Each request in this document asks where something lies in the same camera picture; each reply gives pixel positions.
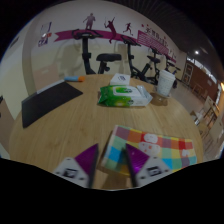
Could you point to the small white box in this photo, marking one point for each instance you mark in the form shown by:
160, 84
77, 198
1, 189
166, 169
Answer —
120, 79

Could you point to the group of wooden chairs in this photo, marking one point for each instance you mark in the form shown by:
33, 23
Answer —
210, 116

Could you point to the colourful checkered towel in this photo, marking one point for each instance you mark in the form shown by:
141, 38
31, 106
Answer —
166, 146

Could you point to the black tablet with cover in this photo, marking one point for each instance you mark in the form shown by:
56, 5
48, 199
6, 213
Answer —
46, 103

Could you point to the wall poster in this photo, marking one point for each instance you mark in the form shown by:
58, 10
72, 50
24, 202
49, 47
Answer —
44, 35

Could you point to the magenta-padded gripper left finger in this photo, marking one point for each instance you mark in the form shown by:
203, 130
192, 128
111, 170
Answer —
85, 163

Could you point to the black upright exercise bike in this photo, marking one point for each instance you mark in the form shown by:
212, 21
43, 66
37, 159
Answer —
87, 63

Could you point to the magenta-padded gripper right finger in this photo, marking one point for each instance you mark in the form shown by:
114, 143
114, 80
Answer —
140, 165

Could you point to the white paper cup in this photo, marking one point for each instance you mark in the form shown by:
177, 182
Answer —
165, 83

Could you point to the blue orange marker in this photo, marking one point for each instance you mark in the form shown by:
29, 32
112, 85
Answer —
74, 78

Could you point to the black spin bike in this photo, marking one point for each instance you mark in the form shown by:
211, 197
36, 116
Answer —
175, 75
130, 60
154, 61

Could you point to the green white wet wipes pack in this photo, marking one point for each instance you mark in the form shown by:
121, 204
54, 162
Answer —
123, 96

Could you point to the wooden chair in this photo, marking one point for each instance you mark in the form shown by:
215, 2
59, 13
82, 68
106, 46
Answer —
46, 76
5, 128

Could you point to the dark wall sign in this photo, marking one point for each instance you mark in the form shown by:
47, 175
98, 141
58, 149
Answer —
14, 42

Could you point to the brown tape roll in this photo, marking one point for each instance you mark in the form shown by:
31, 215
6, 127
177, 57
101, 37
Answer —
157, 100

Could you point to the round ceiling light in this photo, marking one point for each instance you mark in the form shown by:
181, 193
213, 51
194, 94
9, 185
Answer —
196, 52

